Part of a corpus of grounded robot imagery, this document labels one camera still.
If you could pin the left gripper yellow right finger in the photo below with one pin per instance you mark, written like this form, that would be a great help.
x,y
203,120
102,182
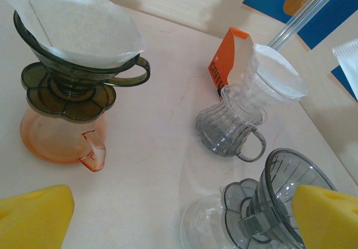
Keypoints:
x,y
330,221

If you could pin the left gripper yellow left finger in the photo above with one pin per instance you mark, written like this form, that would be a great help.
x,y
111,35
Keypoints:
x,y
33,221

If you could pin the smoke grey plastic dripper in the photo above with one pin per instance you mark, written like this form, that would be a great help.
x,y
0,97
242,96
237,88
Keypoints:
x,y
279,182

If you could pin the orange plastic carafe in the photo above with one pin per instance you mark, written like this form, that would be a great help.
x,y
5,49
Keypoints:
x,y
56,145

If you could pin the dark olive plastic dripper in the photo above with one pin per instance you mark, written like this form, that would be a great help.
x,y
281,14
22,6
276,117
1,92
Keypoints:
x,y
70,106

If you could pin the clear ribbed carafe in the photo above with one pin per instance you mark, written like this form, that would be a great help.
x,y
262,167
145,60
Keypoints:
x,y
201,221

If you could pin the smoke grey ribbed carafe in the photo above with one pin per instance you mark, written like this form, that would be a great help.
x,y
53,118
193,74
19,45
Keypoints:
x,y
221,131

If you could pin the clear plastic dripper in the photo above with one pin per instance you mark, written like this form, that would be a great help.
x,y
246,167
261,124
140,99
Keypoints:
x,y
257,98

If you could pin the white paper coffee filter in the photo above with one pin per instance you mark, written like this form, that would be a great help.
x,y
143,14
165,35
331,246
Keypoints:
x,y
349,64
84,30
277,72

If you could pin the orange coffee filter pack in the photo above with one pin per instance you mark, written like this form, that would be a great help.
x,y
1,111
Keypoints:
x,y
221,61

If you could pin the aluminium corner post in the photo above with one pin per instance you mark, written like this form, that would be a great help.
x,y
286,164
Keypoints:
x,y
307,14

